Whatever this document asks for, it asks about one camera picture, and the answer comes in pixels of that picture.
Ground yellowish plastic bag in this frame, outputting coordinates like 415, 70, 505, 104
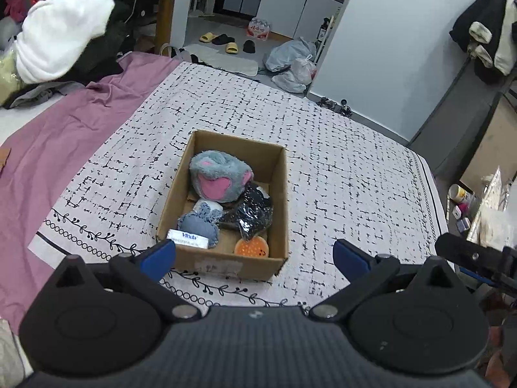
0, 44, 26, 106

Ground water bottle pack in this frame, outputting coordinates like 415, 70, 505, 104
247, 17, 272, 41

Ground white fleece blanket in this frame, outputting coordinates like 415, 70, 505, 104
15, 0, 116, 84

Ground white and yellow cup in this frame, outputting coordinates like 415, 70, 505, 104
448, 184, 478, 207

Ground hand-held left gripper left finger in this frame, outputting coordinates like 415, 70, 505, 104
52, 238, 203, 324

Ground black clothes pile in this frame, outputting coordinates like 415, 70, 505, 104
60, 4, 140, 86

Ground clear plastic wrapped bags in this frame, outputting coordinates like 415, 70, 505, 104
464, 166, 517, 248

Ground white narrow rack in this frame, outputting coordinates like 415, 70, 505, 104
323, 8, 342, 62

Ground small grey plastic bag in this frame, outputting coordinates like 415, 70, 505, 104
271, 72, 308, 94

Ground white cabinet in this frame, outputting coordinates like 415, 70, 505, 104
256, 0, 344, 41

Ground blue label tissue pack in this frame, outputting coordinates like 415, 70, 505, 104
166, 229, 212, 250

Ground white floor mat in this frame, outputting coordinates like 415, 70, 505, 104
186, 44, 259, 77

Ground red cloth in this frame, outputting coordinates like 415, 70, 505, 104
4, 0, 38, 22

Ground black metal floor item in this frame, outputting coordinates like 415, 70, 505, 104
317, 97, 352, 117

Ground oval table with yellow edge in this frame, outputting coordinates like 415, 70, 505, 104
106, 0, 233, 56

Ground black glitter packet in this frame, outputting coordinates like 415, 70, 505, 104
236, 184, 274, 240

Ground grey plush with pink heart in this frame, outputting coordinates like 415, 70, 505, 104
189, 150, 255, 203

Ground brown cardboard box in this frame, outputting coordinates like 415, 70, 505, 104
157, 129, 290, 282

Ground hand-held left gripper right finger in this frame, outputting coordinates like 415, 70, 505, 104
309, 238, 461, 324

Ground grey crumpled clothes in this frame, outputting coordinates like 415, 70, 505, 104
4, 81, 86, 110

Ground large grey plastic bag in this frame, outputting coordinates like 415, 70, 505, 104
264, 37, 317, 73

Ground brown leaning board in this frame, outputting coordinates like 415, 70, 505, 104
458, 97, 517, 195

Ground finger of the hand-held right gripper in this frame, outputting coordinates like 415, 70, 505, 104
435, 232, 505, 283

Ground blue denim pouch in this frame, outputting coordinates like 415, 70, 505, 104
177, 201, 221, 248

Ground white plastic bag red print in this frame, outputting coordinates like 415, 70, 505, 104
291, 57, 317, 86

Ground purple bed sheet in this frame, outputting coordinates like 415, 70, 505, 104
0, 50, 183, 332

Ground dark grey leaning panel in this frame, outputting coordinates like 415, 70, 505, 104
406, 54, 506, 179

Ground grey tote bag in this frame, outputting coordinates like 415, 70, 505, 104
159, 42, 195, 64

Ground black and beige hanging clothes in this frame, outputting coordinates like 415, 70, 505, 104
449, 0, 517, 86

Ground black and white patterned bedspread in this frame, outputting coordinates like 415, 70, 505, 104
28, 61, 450, 320

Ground burger plush toy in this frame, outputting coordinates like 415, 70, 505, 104
234, 236, 269, 258

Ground white tissue packet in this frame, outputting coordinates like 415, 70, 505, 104
194, 198, 225, 213

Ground person's right hand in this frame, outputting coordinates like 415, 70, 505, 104
484, 322, 517, 388

